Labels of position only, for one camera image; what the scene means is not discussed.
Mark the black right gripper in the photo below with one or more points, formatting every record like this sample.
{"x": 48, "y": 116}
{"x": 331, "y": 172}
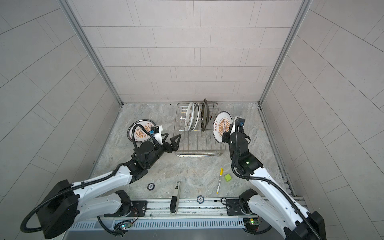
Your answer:
{"x": 225, "y": 137}

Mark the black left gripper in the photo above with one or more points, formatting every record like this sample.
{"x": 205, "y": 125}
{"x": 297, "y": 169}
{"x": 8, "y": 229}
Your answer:
{"x": 173, "y": 147}

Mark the small sunburst plate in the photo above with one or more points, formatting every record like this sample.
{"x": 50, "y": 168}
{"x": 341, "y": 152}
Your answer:
{"x": 221, "y": 124}

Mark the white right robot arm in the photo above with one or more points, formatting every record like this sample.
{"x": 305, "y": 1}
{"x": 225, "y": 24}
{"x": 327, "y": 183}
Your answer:
{"x": 269, "y": 201}

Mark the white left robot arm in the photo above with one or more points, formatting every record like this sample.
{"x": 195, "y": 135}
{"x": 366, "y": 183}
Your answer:
{"x": 40, "y": 218}

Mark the yellow capped white marker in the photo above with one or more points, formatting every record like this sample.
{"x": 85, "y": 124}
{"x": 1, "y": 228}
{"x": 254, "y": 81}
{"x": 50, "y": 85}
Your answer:
{"x": 219, "y": 181}

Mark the white watermelon pattern plate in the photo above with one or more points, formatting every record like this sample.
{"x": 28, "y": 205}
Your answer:
{"x": 189, "y": 116}

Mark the green cube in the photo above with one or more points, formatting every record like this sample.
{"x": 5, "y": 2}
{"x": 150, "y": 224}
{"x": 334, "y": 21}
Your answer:
{"x": 227, "y": 177}

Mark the dark rimmed checkered plate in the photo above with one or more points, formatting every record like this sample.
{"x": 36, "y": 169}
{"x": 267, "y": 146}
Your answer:
{"x": 205, "y": 115}

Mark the white blue striped plate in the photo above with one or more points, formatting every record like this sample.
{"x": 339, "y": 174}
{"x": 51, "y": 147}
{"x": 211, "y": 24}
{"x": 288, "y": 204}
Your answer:
{"x": 197, "y": 115}

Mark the right round poker chip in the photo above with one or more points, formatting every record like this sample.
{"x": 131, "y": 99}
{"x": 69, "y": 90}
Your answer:
{"x": 200, "y": 199}

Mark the black white handheld scraper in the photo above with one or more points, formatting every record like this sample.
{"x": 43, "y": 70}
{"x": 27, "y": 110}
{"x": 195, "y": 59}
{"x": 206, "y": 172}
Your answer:
{"x": 175, "y": 199}

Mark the right circuit board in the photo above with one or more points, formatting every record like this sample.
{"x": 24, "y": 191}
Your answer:
{"x": 251, "y": 226}

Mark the circuit board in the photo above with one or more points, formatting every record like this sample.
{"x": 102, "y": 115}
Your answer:
{"x": 123, "y": 227}
{"x": 251, "y": 226}

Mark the left circuit board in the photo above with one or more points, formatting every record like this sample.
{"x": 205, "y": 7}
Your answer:
{"x": 123, "y": 227}

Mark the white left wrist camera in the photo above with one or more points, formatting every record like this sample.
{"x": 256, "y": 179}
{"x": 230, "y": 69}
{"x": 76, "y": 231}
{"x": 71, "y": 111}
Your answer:
{"x": 156, "y": 132}

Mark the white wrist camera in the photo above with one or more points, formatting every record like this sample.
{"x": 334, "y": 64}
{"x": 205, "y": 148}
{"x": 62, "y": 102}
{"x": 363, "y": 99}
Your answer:
{"x": 156, "y": 132}
{"x": 238, "y": 125}

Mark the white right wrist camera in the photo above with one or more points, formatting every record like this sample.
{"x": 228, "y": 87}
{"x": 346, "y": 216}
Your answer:
{"x": 238, "y": 125}

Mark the metal wire dish rack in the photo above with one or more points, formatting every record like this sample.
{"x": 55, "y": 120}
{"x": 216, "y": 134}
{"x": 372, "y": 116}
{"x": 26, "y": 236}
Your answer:
{"x": 197, "y": 143}

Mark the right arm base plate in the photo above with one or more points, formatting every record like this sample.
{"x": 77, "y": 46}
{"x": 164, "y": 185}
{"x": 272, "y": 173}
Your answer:
{"x": 234, "y": 207}

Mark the aluminium front rail frame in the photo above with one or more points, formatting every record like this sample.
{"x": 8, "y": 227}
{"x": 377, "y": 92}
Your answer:
{"x": 186, "y": 210}

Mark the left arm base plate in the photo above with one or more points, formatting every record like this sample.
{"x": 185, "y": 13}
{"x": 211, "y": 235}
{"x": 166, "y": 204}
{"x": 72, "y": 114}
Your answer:
{"x": 135, "y": 210}

